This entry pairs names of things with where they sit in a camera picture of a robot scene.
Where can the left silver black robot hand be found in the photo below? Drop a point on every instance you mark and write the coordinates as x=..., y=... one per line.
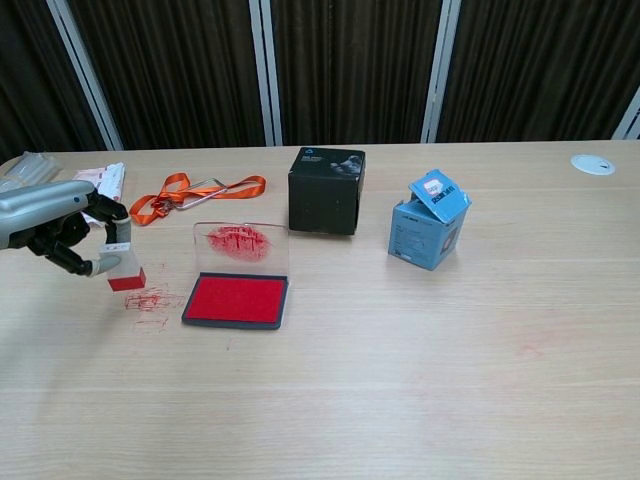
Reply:
x=45, y=205

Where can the clear red-based stamp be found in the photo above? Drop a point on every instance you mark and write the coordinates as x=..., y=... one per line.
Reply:
x=126, y=267

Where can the white pink wet wipes pack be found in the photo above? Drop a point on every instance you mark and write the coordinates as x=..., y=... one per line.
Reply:
x=107, y=177

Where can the dark pleated curtain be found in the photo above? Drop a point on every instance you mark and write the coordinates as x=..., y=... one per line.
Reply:
x=540, y=65
x=30, y=75
x=175, y=70
x=355, y=70

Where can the clear badge holder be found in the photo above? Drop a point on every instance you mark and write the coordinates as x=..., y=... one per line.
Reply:
x=202, y=192

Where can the red ink pad case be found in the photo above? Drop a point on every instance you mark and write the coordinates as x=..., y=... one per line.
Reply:
x=235, y=300

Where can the black cardboard box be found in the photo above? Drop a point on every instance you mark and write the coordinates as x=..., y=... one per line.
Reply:
x=322, y=200

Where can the blue cardboard box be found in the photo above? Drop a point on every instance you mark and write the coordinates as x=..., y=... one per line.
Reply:
x=417, y=235

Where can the white partition post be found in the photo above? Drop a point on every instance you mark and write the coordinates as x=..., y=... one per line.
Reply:
x=629, y=120
x=85, y=75
x=440, y=75
x=267, y=75

